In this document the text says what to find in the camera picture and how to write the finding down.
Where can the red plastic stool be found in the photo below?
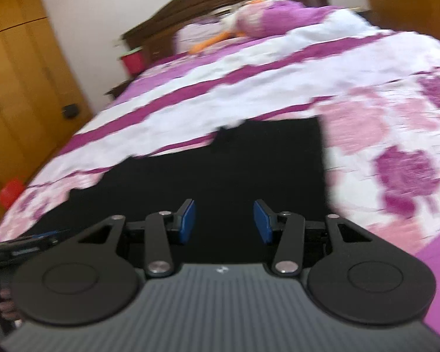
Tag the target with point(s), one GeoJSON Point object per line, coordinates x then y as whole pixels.
{"type": "Point", "coordinates": [11, 192]}

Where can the purple floral blanket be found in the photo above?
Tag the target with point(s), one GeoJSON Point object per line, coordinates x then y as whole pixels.
{"type": "Point", "coordinates": [278, 80]}

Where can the wooden dresser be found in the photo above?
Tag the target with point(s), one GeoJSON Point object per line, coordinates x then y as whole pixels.
{"type": "Point", "coordinates": [410, 3]}

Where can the dark wooden headboard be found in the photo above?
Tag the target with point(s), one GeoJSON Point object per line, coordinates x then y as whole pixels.
{"type": "Point", "coordinates": [190, 7]}

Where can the black knit garment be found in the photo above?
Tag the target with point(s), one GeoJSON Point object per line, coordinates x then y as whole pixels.
{"type": "Point", "coordinates": [223, 172]}

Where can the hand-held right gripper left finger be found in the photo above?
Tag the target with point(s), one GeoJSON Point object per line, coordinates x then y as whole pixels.
{"type": "Point", "coordinates": [187, 223]}

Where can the wooden wardrobe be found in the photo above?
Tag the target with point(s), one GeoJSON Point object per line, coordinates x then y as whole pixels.
{"type": "Point", "coordinates": [18, 80]}

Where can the white orange plush toy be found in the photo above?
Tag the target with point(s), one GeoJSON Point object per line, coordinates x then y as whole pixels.
{"type": "Point", "coordinates": [209, 44]}

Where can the purple floral pillow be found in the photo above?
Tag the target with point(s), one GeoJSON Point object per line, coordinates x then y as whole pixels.
{"type": "Point", "coordinates": [275, 20]}

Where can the dark wooden nightstand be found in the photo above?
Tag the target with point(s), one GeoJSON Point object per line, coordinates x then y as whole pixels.
{"type": "Point", "coordinates": [118, 88]}

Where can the red container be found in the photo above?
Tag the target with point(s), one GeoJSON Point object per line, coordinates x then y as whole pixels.
{"type": "Point", "coordinates": [132, 62]}

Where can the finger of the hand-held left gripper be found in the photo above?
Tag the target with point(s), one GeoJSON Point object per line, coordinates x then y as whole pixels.
{"type": "Point", "coordinates": [46, 234]}

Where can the person's left hand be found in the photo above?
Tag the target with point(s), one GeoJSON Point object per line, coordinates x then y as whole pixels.
{"type": "Point", "coordinates": [3, 306]}

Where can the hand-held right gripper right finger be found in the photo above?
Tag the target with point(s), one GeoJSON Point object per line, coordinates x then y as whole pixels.
{"type": "Point", "coordinates": [262, 223]}

